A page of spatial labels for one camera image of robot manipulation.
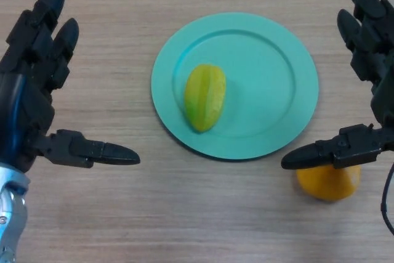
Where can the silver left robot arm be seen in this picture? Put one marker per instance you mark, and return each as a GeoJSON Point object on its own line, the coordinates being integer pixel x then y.
{"type": "Point", "coordinates": [10, 213]}

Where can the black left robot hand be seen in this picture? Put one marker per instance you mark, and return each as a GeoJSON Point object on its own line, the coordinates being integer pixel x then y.
{"type": "Point", "coordinates": [27, 96]}

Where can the orange fruit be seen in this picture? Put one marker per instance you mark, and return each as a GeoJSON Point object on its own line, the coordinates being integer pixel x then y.
{"type": "Point", "coordinates": [329, 183]}

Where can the green round plate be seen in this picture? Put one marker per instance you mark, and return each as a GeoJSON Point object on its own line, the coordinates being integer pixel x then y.
{"type": "Point", "coordinates": [261, 90]}

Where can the yellow-green starfruit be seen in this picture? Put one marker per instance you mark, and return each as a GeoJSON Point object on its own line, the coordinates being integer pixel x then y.
{"type": "Point", "coordinates": [204, 99]}

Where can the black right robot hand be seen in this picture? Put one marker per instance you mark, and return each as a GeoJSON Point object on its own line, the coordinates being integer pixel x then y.
{"type": "Point", "coordinates": [372, 59]}

